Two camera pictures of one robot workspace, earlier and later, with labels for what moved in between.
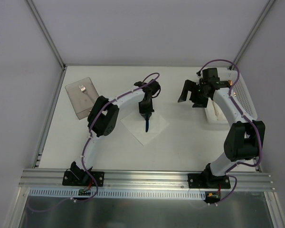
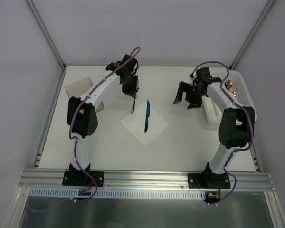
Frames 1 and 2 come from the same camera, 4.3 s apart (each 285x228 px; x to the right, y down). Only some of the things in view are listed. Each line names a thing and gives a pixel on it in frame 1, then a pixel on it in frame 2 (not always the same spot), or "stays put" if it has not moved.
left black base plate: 69,179 stays put
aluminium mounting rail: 156,180 stays put
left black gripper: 146,110 to 130,90
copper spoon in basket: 231,82 stays put
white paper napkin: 137,123 stays put
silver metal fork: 83,89 to 133,106
